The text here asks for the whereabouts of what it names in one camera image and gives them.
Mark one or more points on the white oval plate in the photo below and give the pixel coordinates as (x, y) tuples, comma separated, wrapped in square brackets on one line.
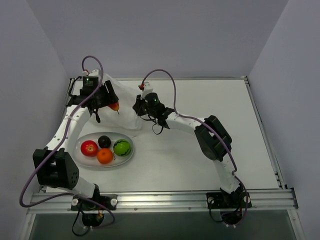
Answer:
[(92, 162)]

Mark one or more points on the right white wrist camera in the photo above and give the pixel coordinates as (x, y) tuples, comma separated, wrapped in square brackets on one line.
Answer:
[(146, 89)]

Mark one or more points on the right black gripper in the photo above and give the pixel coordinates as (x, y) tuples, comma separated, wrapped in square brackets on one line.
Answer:
[(139, 107)]

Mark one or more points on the aluminium mounting rail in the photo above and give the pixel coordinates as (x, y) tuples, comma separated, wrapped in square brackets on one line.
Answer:
[(174, 201)]

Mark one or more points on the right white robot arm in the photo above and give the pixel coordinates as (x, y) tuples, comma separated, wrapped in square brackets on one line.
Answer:
[(213, 140)]

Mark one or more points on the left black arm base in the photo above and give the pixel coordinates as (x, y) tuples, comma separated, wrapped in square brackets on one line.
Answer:
[(97, 212)]

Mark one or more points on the orange fake fruit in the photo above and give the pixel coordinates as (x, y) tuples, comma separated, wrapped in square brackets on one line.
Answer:
[(104, 156)]

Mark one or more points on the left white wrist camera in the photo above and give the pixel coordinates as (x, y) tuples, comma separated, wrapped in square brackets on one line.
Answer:
[(96, 73)]

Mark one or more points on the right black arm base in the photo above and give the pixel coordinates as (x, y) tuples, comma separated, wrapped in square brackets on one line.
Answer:
[(228, 209)]

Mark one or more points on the green fake fruit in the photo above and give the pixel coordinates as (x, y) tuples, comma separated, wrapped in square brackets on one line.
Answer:
[(121, 147)]

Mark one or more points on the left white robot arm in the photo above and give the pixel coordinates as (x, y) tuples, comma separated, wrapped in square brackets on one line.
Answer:
[(55, 167)]

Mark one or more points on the white plastic bag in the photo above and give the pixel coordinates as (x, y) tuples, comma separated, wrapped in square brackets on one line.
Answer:
[(126, 118)]

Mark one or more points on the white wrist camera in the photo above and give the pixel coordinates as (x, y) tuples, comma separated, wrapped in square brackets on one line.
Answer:
[(146, 89), (96, 73)]

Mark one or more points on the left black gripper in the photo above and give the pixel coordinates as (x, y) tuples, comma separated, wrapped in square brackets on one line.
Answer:
[(107, 93)]

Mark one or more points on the dark fake fruit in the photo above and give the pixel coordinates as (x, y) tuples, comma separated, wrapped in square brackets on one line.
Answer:
[(104, 142)]

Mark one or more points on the red fake apple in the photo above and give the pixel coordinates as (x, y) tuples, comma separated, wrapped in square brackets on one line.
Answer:
[(89, 148)]

